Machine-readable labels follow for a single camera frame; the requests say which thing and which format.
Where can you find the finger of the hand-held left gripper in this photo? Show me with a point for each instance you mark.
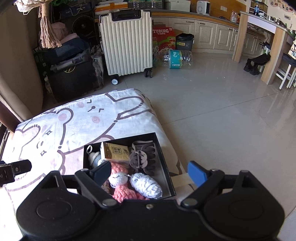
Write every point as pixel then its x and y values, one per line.
pixel 22 166

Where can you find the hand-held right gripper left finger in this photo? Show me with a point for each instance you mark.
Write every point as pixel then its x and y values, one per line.
pixel 100 172

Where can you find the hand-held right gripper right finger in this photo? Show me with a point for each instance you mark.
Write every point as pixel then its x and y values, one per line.
pixel 196 173

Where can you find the grey crochet doll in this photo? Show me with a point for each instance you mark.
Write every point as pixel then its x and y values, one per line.
pixel 94 157

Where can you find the pink crochet doll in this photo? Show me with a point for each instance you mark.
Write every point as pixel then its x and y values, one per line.
pixel 120 178

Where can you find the yellow tissue packet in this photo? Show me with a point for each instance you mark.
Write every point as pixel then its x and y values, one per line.
pixel 115 151

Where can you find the black cardboard box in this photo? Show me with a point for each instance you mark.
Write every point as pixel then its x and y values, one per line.
pixel 161 166

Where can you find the black hair claw clip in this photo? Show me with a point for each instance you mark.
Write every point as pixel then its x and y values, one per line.
pixel 144 157

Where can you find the white crochet pouch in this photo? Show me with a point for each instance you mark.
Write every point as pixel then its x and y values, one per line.
pixel 145 186

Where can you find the black window railing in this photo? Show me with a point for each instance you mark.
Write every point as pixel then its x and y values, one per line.
pixel 3 143

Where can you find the brown curtain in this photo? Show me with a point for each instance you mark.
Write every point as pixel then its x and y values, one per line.
pixel 9 115

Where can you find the cartoon bear printed bed sheet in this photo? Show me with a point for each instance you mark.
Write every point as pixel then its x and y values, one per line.
pixel 76 120

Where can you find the beige curtain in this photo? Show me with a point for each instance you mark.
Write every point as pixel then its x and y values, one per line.
pixel 18 69

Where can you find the large teal label water bottle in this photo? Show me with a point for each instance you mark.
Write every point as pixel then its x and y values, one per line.
pixel 175 59

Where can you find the black shoes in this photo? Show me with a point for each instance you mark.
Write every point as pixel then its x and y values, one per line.
pixel 255 63

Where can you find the dark blue bag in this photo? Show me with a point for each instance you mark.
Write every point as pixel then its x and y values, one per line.
pixel 69 49

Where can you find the white ribbed suitcase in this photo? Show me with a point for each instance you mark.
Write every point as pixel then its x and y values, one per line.
pixel 127 44

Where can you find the black trash bin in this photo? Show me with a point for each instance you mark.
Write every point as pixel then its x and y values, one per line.
pixel 184 42

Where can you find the white chair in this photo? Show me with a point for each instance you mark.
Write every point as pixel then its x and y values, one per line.
pixel 286 69

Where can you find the cream kitchen cabinets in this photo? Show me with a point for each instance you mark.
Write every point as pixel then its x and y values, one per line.
pixel 208 34

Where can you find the pink bag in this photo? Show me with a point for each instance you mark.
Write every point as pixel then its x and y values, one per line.
pixel 63 33

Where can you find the red cardboard carton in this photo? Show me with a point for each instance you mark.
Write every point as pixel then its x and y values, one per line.
pixel 163 38

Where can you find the wooden bar counter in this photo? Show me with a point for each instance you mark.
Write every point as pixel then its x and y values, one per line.
pixel 275 55

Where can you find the white cloth bundle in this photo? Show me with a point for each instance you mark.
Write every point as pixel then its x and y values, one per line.
pixel 29 5

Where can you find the orange and white box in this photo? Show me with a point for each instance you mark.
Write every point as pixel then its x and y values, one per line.
pixel 111 8

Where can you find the white countertop appliance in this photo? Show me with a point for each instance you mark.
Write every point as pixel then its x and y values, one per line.
pixel 203 7

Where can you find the white cardboard box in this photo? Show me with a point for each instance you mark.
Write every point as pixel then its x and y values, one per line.
pixel 178 5

